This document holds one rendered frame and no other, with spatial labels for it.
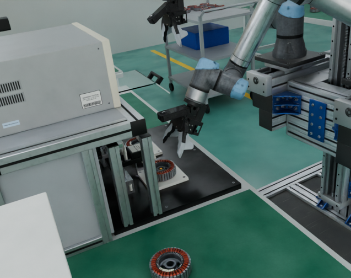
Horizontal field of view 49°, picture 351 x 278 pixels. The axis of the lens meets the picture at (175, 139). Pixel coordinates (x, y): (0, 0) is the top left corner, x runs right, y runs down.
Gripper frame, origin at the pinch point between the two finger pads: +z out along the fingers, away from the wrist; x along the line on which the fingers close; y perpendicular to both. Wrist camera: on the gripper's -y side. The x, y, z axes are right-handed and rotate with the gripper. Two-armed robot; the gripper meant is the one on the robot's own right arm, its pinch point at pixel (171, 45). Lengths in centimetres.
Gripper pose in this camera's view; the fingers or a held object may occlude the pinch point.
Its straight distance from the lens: 174.4
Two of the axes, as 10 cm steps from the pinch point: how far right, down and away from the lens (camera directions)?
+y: 8.7, -3.0, 4.0
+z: 1.1, 8.9, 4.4
